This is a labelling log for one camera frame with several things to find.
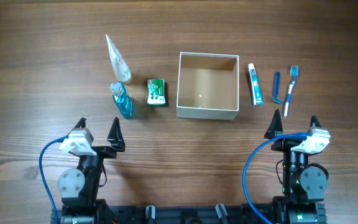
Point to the blue white toothbrush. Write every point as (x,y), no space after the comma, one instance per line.
(294,73)

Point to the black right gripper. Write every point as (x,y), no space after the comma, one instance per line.
(275,127)

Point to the green white soap box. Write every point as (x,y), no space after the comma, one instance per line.
(156,92)

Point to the blue disposable razor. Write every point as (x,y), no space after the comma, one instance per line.
(276,85)

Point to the white floral lotion tube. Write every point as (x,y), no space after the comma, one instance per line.
(121,70)

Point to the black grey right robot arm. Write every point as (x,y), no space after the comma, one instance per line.
(303,184)

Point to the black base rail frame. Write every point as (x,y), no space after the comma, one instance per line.
(240,214)

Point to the white cardboard box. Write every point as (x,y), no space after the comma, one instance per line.
(208,86)

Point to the teal toothpaste tube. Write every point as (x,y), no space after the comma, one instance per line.
(256,92)

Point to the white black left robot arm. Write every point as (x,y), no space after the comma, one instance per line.
(79,187)

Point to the blue mouthwash bottle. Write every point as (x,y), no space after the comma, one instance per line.
(122,99)

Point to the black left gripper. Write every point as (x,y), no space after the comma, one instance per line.
(115,137)

